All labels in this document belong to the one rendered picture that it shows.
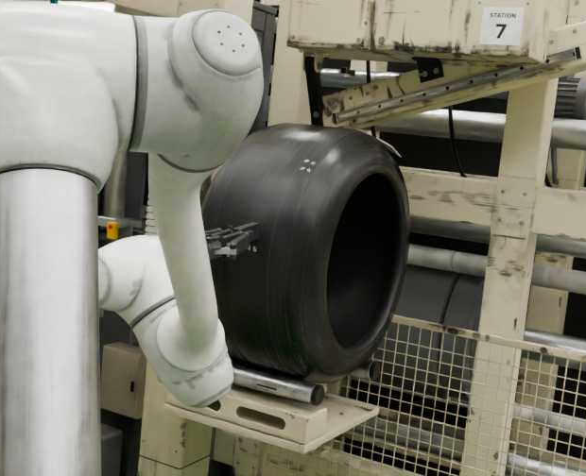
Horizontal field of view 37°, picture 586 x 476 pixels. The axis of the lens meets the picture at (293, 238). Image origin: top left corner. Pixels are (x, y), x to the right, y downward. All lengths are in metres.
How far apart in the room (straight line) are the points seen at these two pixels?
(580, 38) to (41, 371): 1.59
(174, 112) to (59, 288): 0.20
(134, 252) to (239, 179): 0.46
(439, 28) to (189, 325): 1.06
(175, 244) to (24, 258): 0.39
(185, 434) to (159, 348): 0.83
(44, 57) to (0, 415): 0.31
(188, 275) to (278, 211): 0.55
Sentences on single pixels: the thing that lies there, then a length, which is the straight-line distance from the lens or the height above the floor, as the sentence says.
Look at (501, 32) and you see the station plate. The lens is 1.97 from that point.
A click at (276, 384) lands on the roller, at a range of 1.83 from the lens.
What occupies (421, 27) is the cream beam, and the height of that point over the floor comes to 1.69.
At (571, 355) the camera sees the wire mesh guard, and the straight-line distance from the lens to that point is 2.09.
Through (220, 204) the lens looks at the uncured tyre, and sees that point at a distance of 1.74.
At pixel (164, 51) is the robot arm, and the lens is 0.82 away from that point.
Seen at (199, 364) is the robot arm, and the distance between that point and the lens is 1.29.
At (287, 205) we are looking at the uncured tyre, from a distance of 1.66.
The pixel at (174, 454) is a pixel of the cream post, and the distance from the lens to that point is 2.12.
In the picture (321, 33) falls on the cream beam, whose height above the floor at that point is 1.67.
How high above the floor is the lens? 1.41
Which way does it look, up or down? 7 degrees down
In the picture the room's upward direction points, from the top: 6 degrees clockwise
